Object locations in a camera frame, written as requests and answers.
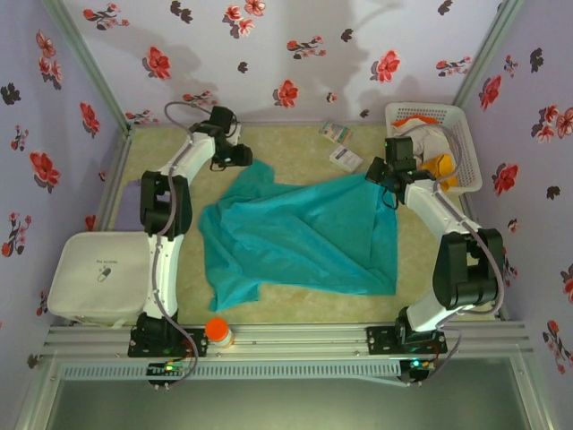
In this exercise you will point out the teal t-shirt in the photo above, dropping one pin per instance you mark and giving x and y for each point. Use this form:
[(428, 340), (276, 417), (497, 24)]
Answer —
[(295, 233)]

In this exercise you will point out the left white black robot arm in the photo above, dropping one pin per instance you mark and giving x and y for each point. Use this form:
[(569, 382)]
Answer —
[(163, 251)]

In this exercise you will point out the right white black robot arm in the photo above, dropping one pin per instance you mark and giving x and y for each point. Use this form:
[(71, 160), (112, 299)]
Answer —
[(465, 269)]

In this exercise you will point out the white purple paper packet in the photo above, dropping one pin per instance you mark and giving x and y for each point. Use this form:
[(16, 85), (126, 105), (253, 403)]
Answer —
[(344, 157)]

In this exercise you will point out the yellow-orange t-shirt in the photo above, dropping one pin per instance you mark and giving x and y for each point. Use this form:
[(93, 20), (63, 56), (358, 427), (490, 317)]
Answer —
[(443, 168)]

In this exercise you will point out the white grey t-shirt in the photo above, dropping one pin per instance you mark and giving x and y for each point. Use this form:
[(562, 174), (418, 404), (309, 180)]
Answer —
[(427, 136)]

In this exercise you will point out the green white paper packet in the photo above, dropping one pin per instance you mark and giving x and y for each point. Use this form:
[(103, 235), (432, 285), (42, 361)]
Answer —
[(335, 131)]

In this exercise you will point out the white plastic laundry basket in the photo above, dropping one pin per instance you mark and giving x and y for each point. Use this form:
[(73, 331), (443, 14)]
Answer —
[(467, 148)]

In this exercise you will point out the jar with orange lid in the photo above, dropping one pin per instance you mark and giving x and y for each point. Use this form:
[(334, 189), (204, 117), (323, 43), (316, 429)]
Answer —
[(217, 330)]

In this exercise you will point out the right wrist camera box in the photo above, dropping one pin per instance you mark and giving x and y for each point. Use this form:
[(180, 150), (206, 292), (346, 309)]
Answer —
[(399, 149)]

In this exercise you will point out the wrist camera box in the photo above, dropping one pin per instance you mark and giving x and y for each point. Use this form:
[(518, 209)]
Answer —
[(399, 149), (223, 120)]

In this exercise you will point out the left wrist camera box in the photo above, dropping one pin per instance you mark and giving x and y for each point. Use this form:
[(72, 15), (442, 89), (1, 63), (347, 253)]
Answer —
[(223, 120)]

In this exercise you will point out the aluminium side rail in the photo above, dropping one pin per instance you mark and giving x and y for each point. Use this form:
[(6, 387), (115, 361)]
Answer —
[(114, 179)]

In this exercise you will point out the aluminium corner post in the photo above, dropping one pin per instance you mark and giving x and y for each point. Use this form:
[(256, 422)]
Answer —
[(488, 54), (85, 62)]

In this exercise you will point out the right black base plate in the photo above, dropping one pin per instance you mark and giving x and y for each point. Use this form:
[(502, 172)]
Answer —
[(380, 340)]

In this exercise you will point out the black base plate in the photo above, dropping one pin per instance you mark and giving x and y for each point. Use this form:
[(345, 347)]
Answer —
[(197, 342), (380, 340)]

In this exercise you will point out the aluminium mounting rail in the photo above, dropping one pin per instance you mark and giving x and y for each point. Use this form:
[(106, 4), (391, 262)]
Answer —
[(291, 338)]

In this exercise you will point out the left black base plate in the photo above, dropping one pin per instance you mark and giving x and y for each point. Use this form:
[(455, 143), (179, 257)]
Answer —
[(197, 342)]

